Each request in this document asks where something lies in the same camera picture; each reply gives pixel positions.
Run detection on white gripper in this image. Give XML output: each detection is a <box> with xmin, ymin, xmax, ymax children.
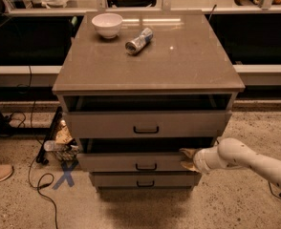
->
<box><xmin>180</xmin><ymin>146</ymin><xmax>224</xmax><ymax>173</ymax></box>

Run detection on grey drawer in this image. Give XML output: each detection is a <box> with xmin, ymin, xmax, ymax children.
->
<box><xmin>77</xmin><ymin>137</ymin><xmax>214</xmax><ymax>173</ymax></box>
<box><xmin>63</xmin><ymin>111</ymin><xmax>231</xmax><ymax>138</ymax></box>
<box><xmin>89</xmin><ymin>172</ymin><xmax>201</xmax><ymax>189</ymax></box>

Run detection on white bowl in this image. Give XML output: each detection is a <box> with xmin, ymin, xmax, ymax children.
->
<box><xmin>92</xmin><ymin>13</ymin><xmax>122</xmax><ymax>39</ymax></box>

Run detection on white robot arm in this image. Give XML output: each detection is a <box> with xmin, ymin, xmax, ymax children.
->
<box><xmin>181</xmin><ymin>138</ymin><xmax>281</xmax><ymax>189</ymax></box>

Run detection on blue tape cross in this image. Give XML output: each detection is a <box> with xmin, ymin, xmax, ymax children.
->
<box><xmin>53</xmin><ymin>160</ymin><xmax>78</xmax><ymax>190</ymax></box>

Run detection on black floor cable left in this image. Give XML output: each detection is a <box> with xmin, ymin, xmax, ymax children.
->
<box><xmin>27</xmin><ymin>64</ymin><xmax>59</xmax><ymax>229</ymax></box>

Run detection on grey drawer cabinet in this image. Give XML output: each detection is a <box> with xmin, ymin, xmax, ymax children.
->
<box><xmin>52</xmin><ymin>10</ymin><xmax>246</xmax><ymax>193</ymax></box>

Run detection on crushed silver blue can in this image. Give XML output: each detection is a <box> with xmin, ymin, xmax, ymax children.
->
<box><xmin>125</xmin><ymin>28</ymin><xmax>153</xmax><ymax>55</ymax></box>

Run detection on black stand leg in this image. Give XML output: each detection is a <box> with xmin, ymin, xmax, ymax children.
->
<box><xmin>35</xmin><ymin>107</ymin><xmax>62</xmax><ymax>165</ymax></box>

